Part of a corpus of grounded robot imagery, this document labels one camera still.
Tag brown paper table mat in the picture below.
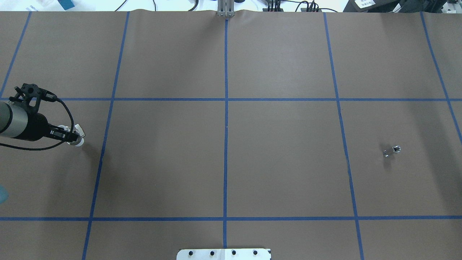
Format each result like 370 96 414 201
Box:
1 10 461 260

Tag blue box on desk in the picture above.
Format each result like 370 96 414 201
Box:
58 0 75 10

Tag robot arm silver black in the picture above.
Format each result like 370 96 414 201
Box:
0 102 85 146

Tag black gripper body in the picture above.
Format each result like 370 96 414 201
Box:
22 113 67 141

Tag black plugs and cables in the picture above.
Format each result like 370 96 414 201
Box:
263 0 322 13

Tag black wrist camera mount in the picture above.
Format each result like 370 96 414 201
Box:
9 83 59 114

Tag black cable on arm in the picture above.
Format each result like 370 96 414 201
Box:
0 94 75 151

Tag white PPR valve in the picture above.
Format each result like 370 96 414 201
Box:
58 124 86 147

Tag grey metal post bracket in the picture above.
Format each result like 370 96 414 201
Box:
217 0 235 18

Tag white mounting plate with bolts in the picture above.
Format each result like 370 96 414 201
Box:
176 248 272 260

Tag black equipment with white label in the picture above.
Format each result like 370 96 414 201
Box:
343 0 451 13

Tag small metal pipe fitting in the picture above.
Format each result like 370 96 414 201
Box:
383 145 401 158

